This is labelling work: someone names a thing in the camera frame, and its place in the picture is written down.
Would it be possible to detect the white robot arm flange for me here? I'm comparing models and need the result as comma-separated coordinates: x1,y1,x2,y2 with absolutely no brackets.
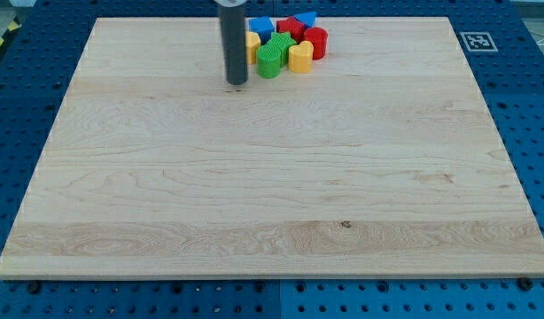
214,0,247,8

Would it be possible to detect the green round block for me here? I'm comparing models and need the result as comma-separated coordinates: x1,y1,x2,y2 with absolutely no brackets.
256,44,282,79

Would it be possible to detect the yellow heart block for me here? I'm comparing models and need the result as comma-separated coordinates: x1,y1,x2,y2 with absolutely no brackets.
288,41,314,74

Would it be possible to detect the light wooden board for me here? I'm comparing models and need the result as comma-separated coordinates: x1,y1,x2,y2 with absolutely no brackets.
0,17,544,281

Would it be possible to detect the green star block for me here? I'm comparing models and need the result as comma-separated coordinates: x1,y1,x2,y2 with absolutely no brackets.
268,32,297,66

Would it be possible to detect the yellow block behind rod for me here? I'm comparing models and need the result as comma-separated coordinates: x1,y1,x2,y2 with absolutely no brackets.
245,31,261,65

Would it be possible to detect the red round block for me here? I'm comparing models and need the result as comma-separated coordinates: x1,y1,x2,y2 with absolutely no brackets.
304,27,329,60

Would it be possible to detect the red star block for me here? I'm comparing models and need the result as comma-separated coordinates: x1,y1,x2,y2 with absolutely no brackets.
276,16,306,43

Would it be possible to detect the blue cube block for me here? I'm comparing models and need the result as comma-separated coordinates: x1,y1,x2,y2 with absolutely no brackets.
248,16,276,44

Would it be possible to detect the blue triangle block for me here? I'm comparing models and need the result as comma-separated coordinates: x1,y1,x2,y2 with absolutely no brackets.
293,12,317,28

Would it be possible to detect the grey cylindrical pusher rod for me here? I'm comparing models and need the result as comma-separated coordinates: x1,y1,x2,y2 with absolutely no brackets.
217,4,248,85

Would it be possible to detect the white fiducial marker tag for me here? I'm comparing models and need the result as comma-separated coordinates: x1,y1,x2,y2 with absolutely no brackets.
460,32,498,52

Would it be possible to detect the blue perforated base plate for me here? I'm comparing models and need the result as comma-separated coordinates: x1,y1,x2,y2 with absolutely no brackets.
0,0,544,318

